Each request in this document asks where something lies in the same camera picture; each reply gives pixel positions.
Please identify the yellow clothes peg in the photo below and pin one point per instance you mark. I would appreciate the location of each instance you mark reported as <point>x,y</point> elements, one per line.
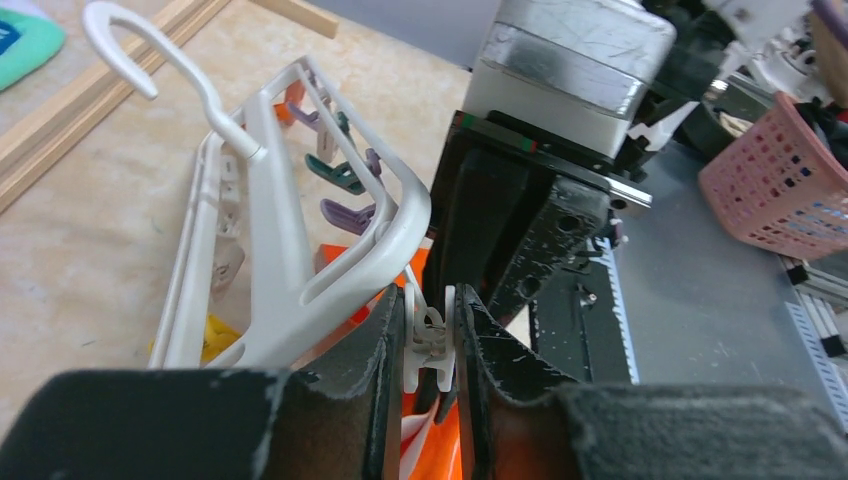
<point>217,336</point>

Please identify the purple clothes peg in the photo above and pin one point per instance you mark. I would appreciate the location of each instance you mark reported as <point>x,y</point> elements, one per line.
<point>347,219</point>
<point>305,114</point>

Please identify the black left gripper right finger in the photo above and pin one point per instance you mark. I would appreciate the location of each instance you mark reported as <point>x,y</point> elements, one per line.
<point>522,418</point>

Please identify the teal clothes peg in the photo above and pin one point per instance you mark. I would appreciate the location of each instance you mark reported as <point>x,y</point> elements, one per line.
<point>319,163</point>

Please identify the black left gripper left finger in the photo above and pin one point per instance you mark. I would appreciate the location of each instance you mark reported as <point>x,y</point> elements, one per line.
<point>336,418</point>

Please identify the orange underwear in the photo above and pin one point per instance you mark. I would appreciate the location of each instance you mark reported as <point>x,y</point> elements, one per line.
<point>428,451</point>

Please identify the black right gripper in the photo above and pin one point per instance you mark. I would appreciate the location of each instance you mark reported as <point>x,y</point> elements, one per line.
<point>488,236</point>

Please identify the white multi-clip hanger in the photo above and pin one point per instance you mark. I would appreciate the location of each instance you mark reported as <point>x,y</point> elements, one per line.
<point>293,307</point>

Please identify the pink plastic basket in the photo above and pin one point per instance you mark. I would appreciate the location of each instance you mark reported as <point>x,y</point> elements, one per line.
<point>778,187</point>

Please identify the white corner clothes peg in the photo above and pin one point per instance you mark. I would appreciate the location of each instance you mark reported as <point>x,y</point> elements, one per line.
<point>429,338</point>

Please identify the green blue patterned sock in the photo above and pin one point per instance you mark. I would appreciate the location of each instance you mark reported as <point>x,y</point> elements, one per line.
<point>29,39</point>

